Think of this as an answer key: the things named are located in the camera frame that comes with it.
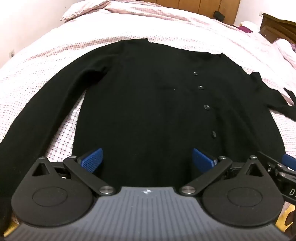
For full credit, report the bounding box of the dark wooden nightstand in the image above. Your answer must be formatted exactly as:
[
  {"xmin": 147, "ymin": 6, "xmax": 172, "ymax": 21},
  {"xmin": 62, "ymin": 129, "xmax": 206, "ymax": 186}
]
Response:
[{"xmin": 259, "ymin": 13, "xmax": 296, "ymax": 44}]

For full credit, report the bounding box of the purple cloth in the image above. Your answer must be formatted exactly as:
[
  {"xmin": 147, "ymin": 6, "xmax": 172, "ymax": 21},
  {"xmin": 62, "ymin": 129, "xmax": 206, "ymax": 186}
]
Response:
[{"xmin": 237, "ymin": 25, "xmax": 253, "ymax": 34}]

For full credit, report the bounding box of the pink checked bed cover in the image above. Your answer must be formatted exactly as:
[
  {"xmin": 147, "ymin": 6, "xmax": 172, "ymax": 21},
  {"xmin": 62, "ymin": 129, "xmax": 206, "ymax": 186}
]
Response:
[{"xmin": 0, "ymin": 0, "xmax": 296, "ymax": 167}]

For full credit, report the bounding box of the pink checked pillow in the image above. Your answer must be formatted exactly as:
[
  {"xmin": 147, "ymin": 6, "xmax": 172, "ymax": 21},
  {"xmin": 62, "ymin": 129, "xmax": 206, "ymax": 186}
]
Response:
[{"xmin": 61, "ymin": 0, "xmax": 162, "ymax": 23}]

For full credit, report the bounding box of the wooden wardrobe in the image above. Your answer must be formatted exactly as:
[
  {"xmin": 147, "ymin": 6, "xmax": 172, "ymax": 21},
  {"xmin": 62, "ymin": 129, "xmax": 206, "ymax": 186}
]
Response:
[{"xmin": 155, "ymin": 0, "xmax": 241, "ymax": 25}]

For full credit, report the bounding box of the black button cardigan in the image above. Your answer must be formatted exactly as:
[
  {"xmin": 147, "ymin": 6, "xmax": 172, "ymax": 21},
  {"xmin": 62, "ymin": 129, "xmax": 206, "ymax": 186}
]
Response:
[{"xmin": 0, "ymin": 39, "xmax": 296, "ymax": 223}]

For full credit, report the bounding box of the white pillow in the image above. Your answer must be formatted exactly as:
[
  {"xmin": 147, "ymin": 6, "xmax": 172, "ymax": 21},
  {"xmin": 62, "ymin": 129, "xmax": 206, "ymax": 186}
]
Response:
[{"xmin": 240, "ymin": 21, "xmax": 260, "ymax": 31}]

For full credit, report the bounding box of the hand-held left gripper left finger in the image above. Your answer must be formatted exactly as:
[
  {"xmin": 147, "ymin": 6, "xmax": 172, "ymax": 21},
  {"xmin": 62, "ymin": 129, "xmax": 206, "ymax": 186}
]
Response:
[{"xmin": 32, "ymin": 148, "xmax": 114, "ymax": 196}]

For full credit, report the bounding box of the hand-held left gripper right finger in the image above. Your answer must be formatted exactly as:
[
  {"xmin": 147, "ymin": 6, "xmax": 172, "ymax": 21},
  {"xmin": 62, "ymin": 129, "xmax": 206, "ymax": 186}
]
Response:
[{"xmin": 179, "ymin": 148, "xmax": 269, "ymax": 196}]

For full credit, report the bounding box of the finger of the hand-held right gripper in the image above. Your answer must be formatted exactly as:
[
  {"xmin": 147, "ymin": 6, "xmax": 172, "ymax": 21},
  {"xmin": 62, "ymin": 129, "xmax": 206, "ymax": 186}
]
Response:
[{"xmin": 258, "ymin": 151, "xmax": 296, "ymax": 172}]

